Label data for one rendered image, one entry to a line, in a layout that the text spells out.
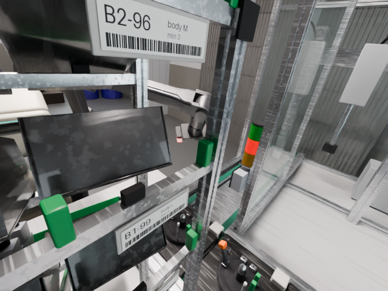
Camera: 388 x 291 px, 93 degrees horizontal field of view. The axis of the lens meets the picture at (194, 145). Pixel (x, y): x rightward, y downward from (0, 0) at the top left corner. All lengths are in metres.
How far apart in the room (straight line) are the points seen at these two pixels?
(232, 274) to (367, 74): 1.17
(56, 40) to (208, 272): 0.68
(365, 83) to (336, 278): 0.95
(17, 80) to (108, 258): 0.24
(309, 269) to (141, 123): 0.92
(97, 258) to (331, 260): 0.97
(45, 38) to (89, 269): 0.27
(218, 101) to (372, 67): 1.20
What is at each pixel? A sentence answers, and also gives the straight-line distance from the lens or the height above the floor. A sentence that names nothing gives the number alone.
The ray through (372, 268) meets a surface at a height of 0.86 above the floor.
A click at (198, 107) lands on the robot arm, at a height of 1.45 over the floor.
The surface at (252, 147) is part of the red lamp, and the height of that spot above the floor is 1.34.
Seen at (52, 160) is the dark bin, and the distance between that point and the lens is 0.20.
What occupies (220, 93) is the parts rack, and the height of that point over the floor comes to 1.56.
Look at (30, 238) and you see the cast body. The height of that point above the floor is 1.23.
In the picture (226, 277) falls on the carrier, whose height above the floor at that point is 0.99.
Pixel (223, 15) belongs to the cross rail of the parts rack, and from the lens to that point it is 0.19.
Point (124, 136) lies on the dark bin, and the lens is 0.21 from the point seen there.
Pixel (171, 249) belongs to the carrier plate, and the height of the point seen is 0.97.
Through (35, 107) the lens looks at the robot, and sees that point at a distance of 1.00.
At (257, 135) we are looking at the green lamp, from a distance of 0.62.
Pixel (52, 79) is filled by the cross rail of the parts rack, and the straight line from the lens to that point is 0.29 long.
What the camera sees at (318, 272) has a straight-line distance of 1.03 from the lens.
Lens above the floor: 1.59
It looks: 27 degrees down
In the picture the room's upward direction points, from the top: 7 degrees clockwise
